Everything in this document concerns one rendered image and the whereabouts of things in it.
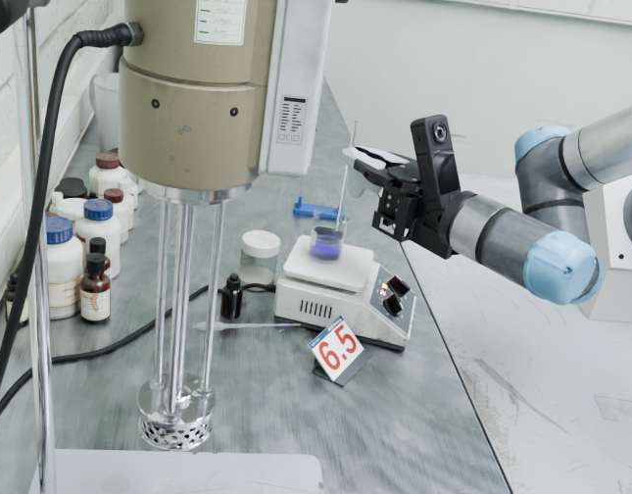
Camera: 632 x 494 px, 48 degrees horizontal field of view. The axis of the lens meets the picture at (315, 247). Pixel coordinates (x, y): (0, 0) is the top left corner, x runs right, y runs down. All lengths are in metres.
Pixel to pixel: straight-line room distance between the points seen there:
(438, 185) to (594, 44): 1.85
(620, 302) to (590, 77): 1.54
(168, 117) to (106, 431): 0.48
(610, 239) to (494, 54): 1.41
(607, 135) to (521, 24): 1.69
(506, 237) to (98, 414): 0.51
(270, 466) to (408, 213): 0.34
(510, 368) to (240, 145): 0.69
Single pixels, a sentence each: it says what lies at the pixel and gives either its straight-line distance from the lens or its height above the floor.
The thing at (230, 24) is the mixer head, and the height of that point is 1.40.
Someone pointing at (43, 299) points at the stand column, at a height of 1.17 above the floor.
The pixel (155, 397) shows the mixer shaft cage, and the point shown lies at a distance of 0.63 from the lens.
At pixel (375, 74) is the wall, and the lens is 2.44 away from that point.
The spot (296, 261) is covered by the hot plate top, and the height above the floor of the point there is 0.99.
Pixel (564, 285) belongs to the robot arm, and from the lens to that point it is 0.79.
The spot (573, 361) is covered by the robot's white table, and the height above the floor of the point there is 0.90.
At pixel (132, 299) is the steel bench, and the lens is 1.06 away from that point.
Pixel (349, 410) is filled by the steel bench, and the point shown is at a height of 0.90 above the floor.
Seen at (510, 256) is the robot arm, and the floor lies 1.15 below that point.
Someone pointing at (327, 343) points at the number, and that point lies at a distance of 0.96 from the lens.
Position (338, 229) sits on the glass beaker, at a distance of 1.00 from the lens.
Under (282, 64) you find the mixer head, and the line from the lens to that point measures 0.45.
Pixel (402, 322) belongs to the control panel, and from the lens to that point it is 1.02.
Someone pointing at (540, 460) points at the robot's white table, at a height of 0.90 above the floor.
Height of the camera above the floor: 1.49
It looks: 28 degrees down
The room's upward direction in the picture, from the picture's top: 9 degrees clockwise
